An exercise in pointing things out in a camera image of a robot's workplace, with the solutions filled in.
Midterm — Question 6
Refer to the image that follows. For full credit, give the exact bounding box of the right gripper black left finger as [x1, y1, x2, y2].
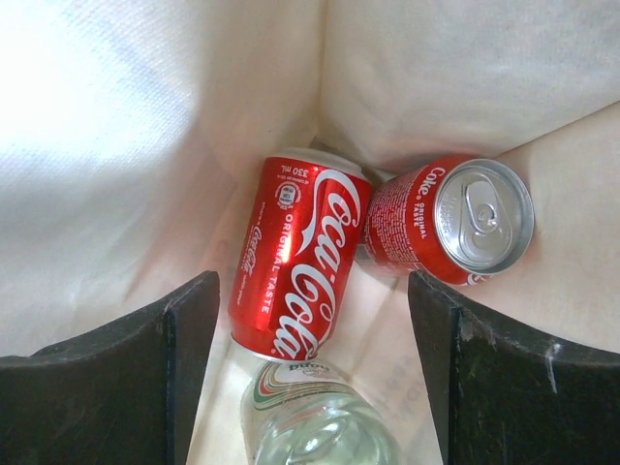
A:
[1, 271, 220, 464]

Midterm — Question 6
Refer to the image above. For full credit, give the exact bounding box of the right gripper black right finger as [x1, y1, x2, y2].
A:
[408, 272, 619, 464]

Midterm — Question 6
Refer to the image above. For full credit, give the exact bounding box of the clear green-capped glass bottle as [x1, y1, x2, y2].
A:
[241, 358, 404, 465]

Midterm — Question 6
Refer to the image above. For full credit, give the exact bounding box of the red cola can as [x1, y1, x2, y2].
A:
[229, 147, 373, 362]

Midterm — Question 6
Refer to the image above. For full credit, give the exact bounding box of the cream canvas tote bag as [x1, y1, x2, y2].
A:
[1, 1, 619, 464]

